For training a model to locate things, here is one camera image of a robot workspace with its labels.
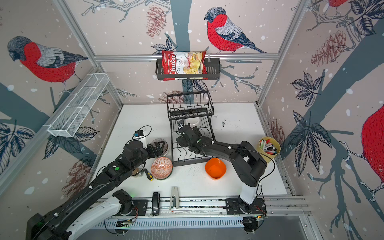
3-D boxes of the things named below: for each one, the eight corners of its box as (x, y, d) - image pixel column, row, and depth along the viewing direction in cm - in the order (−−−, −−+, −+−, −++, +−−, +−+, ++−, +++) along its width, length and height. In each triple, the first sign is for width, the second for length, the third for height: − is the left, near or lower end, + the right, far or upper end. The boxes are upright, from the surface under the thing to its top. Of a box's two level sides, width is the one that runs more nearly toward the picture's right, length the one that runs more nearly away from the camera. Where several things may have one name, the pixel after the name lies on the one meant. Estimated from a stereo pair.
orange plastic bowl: (205, 180, 83) (206, 176, 78) (205, 161, 90) (205, 157, 85) (225, 180, 83) (227, 176, 78) (223, 161, 90) (224, 157, 85)
